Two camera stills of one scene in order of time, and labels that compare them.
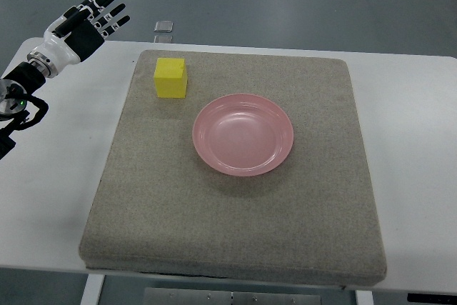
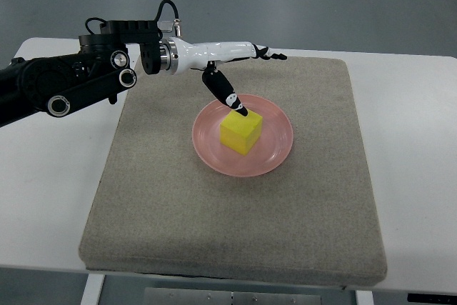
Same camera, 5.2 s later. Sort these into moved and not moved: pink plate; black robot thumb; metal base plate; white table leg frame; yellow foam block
Moved: yellow foam block; black robot thumb
Not moved: white table leg frame; metal base plate; pink plate
